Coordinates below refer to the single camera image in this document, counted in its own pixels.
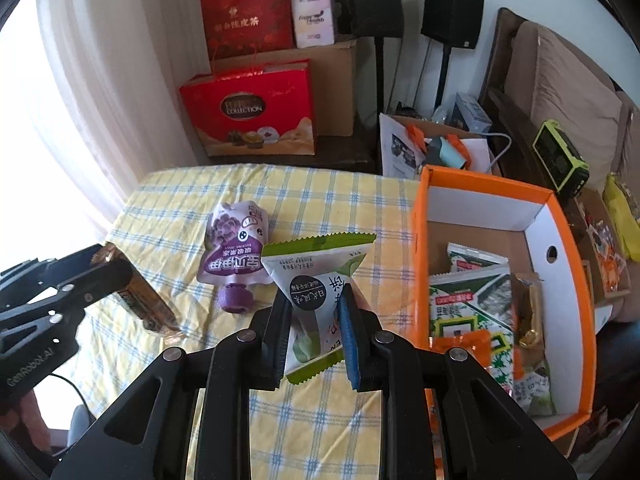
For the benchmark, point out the green black radio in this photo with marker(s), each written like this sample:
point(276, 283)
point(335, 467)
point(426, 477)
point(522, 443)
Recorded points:
point(557, 157)

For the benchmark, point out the black speaker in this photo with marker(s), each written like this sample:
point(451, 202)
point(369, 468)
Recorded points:
point(452, 12)
point(372, 2)

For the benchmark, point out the open cardboard box with papers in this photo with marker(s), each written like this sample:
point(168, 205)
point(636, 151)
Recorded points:
point(400, 145)

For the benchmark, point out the purple jelly pouch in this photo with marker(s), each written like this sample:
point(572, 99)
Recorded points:
point(230, 255)

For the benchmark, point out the orange cardboard box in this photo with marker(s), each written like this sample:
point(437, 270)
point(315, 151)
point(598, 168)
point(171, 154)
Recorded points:
point(480, 205)

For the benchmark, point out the yellow checkered tablecloth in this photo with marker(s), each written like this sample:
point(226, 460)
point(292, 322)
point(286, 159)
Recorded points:
point(165, 200)

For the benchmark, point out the dark wooden sofa frame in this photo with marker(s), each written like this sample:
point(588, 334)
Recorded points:
point(510, 125)

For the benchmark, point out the orange teal gadget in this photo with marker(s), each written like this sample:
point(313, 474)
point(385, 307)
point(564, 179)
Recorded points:
point(447, 152)

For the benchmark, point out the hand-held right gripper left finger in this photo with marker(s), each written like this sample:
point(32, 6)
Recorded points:
point(277, 355)

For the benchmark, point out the black speaker stand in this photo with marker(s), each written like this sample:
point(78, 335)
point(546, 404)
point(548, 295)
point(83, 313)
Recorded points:
point(444, 75)
point(380, 75)

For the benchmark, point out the white tissue pack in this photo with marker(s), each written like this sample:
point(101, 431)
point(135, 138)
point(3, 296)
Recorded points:
point(312, 17)

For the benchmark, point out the large beige sofa cushion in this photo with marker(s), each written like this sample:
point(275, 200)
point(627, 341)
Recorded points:
point(565, 80)

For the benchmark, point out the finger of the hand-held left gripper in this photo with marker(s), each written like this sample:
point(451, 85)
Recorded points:
point(65, 265)
point(95, 282)

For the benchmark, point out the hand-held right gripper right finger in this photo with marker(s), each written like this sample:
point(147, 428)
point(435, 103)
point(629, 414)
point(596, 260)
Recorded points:
point(350, 345)

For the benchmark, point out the brown gold snack packet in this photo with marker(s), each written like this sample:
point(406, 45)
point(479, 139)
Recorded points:
point(530, 305)

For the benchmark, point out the small orange packet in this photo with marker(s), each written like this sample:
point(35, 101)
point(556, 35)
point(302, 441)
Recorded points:
point(470, 342)

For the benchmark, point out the grey white carton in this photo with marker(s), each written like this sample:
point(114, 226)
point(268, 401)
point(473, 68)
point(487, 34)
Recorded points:
point(472, 110)

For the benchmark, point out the white curtain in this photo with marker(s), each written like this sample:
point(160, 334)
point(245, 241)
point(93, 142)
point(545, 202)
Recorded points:
point(100, 110)

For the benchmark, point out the cardboard box of snacks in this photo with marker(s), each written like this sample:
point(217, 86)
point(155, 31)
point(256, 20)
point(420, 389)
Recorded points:
point(600, 240)

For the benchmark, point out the red chocolate gift bag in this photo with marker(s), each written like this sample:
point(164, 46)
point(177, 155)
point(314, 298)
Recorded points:
point(245, 110)

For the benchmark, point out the tall red gift bag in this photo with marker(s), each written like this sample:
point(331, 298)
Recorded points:
point(245, 20)

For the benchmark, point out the large brown cardboard box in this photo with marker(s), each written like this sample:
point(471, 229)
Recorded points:
point(335, 90)

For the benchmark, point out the green white triangular snack packet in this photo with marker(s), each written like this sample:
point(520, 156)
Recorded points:
point(310, 280)

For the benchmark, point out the green white seaweed packet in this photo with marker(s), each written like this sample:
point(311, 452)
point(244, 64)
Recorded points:
point(475, 257)
point(470, 305)

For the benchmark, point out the yellow plastic bag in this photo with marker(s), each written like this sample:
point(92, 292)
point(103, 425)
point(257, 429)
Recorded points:
point(622, 215)

